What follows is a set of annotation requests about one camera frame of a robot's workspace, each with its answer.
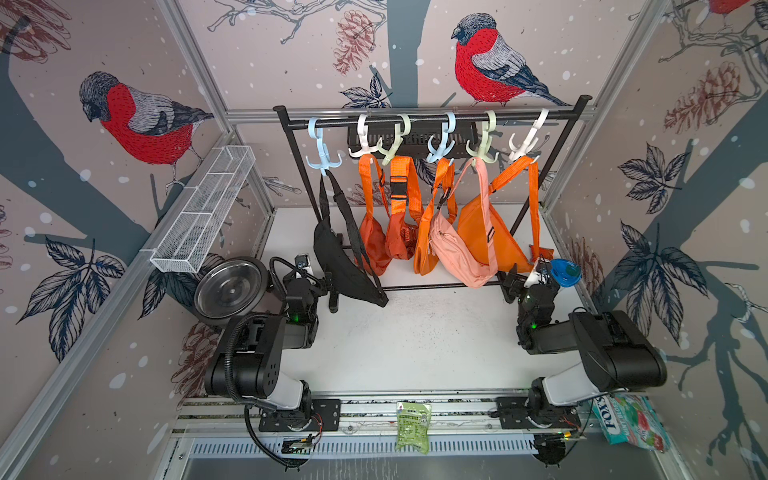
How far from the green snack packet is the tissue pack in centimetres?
43

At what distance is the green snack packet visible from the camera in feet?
2.32

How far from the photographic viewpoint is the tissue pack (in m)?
0.68
